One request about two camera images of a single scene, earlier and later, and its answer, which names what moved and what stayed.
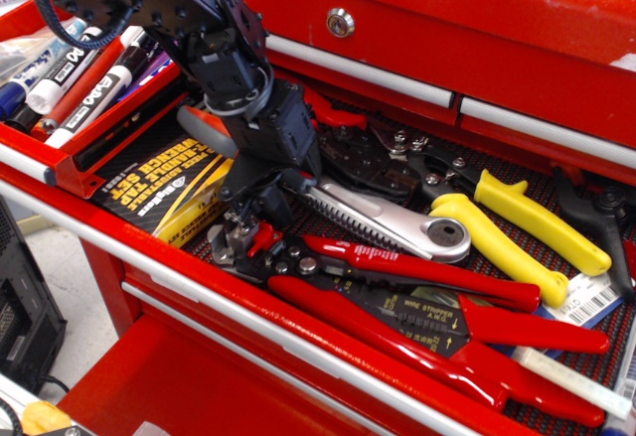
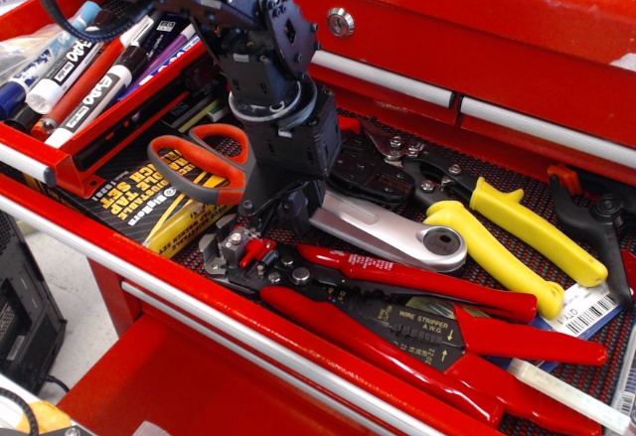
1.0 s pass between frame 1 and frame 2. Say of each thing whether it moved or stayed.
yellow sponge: stayed
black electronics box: stayed
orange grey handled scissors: moved
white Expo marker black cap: stayed
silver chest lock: stayed
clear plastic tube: moved
